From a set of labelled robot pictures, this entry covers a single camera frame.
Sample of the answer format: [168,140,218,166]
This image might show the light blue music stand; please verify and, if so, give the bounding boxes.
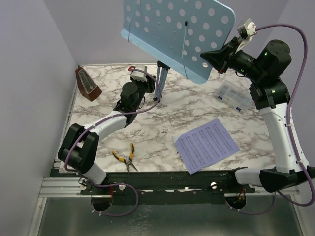
[120,0,237,101]

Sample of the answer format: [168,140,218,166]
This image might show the sheet music page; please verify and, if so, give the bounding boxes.
[173,118,240,175]

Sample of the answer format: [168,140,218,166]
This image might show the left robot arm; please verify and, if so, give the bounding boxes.
[57,78,155,194]

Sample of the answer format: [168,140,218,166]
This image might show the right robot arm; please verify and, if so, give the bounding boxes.
[200,37,315,193]

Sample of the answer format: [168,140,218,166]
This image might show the clear plastic compartment box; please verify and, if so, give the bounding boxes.
[216,81,253,112]

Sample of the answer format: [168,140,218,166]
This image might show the brown wooden metronome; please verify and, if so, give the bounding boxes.
[75,67,102,102]

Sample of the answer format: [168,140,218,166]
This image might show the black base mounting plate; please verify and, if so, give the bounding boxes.
[50,167,261,206]

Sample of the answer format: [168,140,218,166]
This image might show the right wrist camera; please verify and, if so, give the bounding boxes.
[237,18,257,49]

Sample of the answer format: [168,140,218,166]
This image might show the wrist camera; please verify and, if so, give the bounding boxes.
[237,18,257,49]
[128,65,148,82]

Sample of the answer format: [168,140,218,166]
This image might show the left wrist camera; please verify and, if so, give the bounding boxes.
[128,65,148,82]

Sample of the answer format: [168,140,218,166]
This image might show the yellow handled needle-nose pliers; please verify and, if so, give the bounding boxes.
[112,143,138,174]

